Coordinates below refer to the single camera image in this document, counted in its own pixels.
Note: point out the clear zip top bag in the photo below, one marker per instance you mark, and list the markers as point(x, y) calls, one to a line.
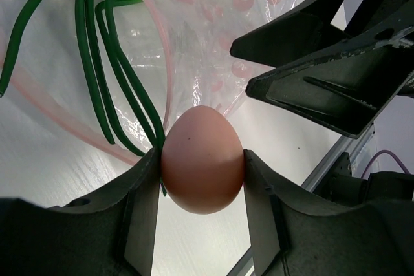
point(116, 74)

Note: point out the peach fake radish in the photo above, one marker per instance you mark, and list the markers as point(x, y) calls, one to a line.
point(202, 162)

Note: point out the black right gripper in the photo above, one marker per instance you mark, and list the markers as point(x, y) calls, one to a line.
point(343, 93)

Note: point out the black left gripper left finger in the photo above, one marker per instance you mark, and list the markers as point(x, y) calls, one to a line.
point(110, 231)

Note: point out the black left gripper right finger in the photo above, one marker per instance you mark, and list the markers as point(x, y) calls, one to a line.
point(294, 232)

